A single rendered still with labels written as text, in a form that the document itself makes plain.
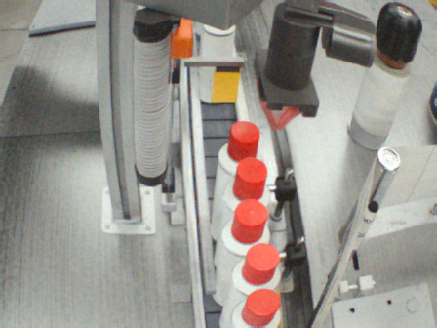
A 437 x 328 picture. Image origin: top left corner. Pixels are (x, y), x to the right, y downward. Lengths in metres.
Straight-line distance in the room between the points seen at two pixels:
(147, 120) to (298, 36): 0.19
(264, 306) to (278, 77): 0.27
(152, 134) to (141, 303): 0.33
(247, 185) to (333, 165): 0.33
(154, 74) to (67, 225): 0.44
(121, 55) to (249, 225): 0.22
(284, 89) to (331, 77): 0.41
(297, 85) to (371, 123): 0.28
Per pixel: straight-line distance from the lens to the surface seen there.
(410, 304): 0.44
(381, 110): 0.84
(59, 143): 0.93
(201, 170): 0.70
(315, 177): 0.83
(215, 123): 0.87
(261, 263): 0.49
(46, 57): 1.15
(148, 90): 0.44
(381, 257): 0.78
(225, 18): 0.37
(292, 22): 0.55
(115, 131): 0.66
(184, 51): 0.53
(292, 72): 0.59
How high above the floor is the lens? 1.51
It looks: 51 degrees down
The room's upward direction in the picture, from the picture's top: 7 degrees clockwise
